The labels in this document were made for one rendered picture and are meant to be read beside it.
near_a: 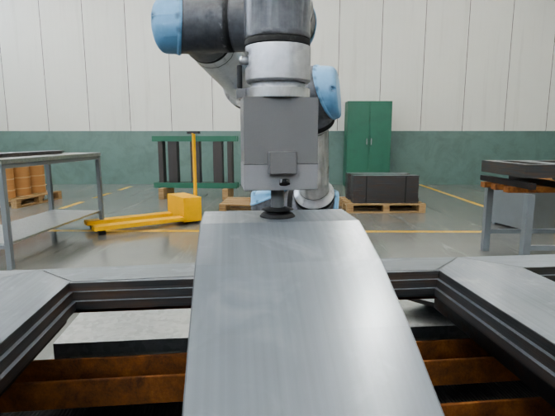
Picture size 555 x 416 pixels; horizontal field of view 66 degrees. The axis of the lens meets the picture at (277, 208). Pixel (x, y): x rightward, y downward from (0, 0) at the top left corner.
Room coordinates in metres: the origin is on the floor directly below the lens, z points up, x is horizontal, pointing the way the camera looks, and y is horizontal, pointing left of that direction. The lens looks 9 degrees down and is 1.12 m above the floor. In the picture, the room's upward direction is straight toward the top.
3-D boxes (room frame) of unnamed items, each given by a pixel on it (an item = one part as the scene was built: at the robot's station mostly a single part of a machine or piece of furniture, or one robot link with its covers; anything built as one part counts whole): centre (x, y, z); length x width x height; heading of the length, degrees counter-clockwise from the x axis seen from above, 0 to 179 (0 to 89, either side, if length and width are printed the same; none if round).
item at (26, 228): (4.47, 2.58, 0.49); 1.80 x 0.70 x 0.99; 177
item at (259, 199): (1.30, 0.02, 0.92); 0.13 x 0.12 x 0.14; 82
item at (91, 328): (1.04, -0.15, 0.67); 1.30 x 0.20 x 0.03; 96
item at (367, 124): (10.10, -2.08, 0.98); 1.00 x 0.49 x 1.95; 89
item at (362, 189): (6.82, -1.64, 0.28); 1.20 x 0.80 x 0.57; 91
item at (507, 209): (5.40, -3.12, 0.29); 0.62 x 0.43 x 0.57; 16
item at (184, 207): (5.48, 1.69, 0.61); 1.42 x 0.56 x 1.22; 125
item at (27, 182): (7.50, 4.55, 0.38); 1.20 x 0.80 x 0.77; 174
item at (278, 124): (0.50, 0.00, 1.12); 0.10 x 0.09 x 0.16; 8
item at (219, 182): (8.16, 1.54, 0.58); 1.60 x 0.60 x 1.17; 85
